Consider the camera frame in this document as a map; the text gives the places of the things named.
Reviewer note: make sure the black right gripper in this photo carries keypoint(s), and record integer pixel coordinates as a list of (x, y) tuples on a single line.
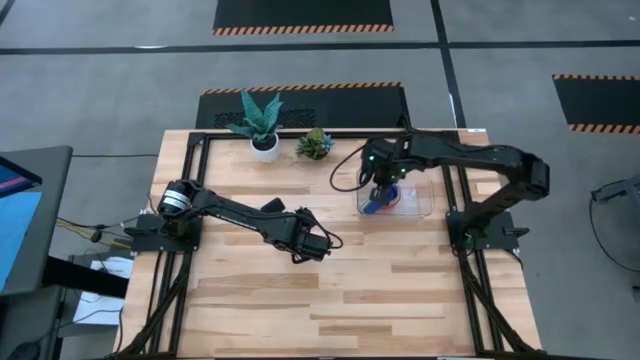
[(385, 160)]

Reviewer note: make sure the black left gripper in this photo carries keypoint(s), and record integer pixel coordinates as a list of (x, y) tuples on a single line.
[(312, 245)]

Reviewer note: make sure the dark blue measuring cup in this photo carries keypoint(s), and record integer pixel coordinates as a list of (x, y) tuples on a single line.
[(371, 207)]

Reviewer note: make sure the clear plastic basket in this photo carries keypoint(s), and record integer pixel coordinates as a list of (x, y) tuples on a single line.
[(417, 200)]

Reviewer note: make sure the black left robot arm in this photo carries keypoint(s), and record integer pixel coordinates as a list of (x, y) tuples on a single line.
[(235, 215)]

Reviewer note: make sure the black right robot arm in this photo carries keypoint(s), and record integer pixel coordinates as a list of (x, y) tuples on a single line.
[(500, 157)]

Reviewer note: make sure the succulent plant in dark pot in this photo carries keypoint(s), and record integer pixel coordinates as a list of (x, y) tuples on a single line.
[(315, 145)]

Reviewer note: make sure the black mat with hazard stripes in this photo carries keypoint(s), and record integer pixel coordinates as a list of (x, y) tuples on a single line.
[(300, 15), (600, 102), (350, 107)]

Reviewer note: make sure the snake plant in white pot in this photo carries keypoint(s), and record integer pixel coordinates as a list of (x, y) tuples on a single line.
[(265, 145)]

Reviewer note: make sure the white paper sheets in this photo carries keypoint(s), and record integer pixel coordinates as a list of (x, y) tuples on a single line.
[(100, 310)]

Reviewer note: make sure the large grey-framed monitor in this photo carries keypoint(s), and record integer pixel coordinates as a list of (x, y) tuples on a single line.
[(50, 200)]

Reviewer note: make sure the black aluminium table frame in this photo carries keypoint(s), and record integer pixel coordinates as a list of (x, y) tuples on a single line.
[(300, 135)]

